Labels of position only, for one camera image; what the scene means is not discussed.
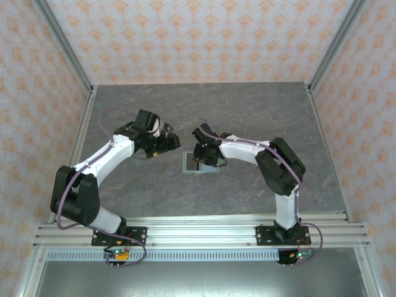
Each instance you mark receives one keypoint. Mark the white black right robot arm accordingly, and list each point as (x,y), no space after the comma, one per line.
(238,148)

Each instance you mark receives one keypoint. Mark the wide aluminium base beam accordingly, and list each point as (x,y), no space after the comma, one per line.
(201,236)

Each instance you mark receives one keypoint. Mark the narrow aluminium cross rail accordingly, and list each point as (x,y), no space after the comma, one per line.
(201,219)

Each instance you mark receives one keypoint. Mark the circuit board with green light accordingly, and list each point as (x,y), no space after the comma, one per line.
(301,255)

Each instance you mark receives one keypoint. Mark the green card holder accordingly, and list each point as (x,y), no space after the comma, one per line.
(207,169)

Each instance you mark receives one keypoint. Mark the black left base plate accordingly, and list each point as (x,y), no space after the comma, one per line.
(140,236)

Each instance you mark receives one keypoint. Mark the aluminium frame leg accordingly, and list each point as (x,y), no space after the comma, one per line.
(369,278)
(30,278)

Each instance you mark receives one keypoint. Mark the circuit board with yellow connector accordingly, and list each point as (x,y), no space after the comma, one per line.
(119,255)

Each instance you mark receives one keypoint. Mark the black card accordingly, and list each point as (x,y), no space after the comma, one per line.
(190,162)

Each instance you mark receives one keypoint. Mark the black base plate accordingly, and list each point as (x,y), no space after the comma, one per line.
(140,236)
(263,236)

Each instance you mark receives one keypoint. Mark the aluminium side rail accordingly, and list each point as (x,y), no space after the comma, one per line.
(324,139)
(77,145)

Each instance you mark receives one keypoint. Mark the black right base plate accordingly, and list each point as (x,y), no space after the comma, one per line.
(263,236)

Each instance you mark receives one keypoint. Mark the grey metal sheet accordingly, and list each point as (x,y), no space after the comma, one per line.
(198,278)

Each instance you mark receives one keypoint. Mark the aluminium frame post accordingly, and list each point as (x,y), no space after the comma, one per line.
(62,43)
(337,40)

